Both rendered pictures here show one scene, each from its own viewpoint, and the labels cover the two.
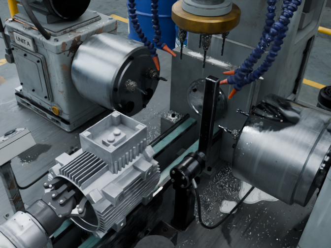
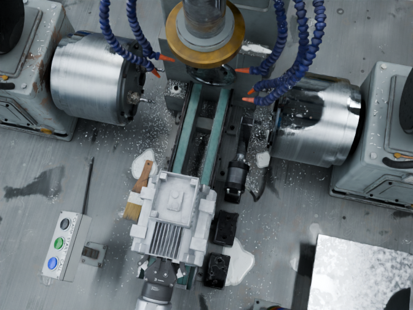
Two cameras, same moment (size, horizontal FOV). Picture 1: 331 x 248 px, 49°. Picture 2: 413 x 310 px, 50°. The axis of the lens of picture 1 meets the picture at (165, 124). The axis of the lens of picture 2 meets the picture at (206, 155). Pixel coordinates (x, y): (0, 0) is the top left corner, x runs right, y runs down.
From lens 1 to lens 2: 0.68 m
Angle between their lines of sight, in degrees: 36
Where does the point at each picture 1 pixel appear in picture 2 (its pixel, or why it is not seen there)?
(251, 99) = not seen: hidden behind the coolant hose
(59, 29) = (15, 65)
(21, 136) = (79, 223)
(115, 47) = (99, 70)
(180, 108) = (180, 77)
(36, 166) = (68, 197)
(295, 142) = (328, 136)
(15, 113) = not seen: outside the picture
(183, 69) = not seen: hidden behind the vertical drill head
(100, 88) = (104, 117)
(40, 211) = (158, 294)
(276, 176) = (315, 160)
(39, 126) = (32, 146)
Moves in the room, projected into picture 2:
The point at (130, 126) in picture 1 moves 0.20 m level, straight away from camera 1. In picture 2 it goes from (180, 178) to (142, 114)
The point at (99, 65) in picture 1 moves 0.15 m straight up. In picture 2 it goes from (91, 96) to (75, 69)
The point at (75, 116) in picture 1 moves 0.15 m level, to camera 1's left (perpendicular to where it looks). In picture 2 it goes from (69, 125) to (24, 143)
